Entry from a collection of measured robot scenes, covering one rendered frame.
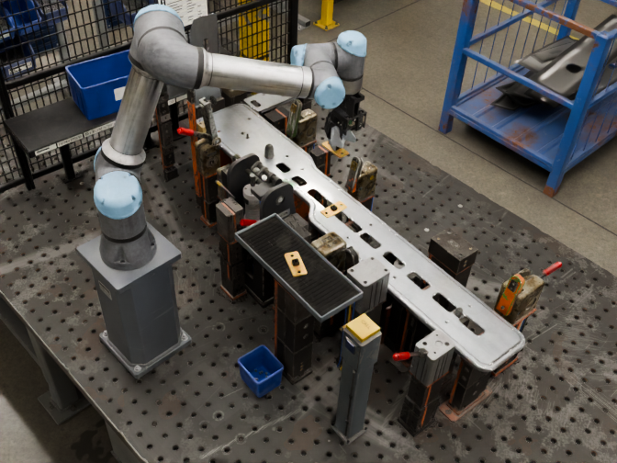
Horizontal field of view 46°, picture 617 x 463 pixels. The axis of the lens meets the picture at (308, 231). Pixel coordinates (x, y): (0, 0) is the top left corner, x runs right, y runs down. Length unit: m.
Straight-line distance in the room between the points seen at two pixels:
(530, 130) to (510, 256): 1.68
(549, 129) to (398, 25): 1.62
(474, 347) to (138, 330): 0.93
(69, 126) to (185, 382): 0.99
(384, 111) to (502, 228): 1.90
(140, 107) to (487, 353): 1.09
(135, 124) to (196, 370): 0.78
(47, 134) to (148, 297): 0.81
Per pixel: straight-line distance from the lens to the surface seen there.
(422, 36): 5.37
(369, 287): 1.94
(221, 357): 2.28
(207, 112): 2.38
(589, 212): 4.12
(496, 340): 2.03
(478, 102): 4.44
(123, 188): 1.90
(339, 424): 2.12
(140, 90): 1.86
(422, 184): 2.91
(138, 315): 2.09
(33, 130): 2.67
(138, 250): 1.97
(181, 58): 1.68
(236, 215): 2.18
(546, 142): 4.24
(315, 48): 1.90
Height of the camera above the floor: 2.54
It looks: 44 degrees down
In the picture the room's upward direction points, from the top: 3 degrees clockwise
